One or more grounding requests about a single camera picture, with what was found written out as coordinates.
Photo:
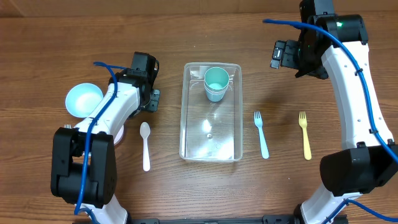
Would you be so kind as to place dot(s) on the light blue plastic fork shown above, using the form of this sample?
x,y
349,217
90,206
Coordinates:
x,y
259,124

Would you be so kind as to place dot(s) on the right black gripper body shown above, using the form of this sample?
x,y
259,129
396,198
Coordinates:
x,y
291,54

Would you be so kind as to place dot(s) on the pink bowl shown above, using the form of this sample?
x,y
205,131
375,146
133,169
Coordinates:
x,y
118,138

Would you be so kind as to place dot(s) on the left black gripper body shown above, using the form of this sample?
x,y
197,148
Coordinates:
x,y
150,103

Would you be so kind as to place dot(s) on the white plastic spoon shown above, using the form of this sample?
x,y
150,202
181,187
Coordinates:
x,y
145,133

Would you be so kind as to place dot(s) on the light blue lower cup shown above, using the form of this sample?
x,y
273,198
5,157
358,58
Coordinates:
x,y
215,91

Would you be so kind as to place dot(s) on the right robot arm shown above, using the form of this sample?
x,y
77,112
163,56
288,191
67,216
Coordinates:
x,y
335,47

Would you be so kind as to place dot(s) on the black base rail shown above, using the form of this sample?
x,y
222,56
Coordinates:
x,y
266,219

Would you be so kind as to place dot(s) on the light blue bowl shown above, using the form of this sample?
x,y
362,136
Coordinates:
x,y
82,99

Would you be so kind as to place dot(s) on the clear plastic container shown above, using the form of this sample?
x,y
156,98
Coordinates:
x,y
211,131

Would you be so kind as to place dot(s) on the teal top cup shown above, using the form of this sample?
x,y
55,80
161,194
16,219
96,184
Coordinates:
x,y
216,78

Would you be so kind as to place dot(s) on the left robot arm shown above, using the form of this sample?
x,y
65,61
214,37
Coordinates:
x,y
84,171

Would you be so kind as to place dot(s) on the yellow plastic fork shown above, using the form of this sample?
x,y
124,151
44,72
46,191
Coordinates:
x,y
306,145

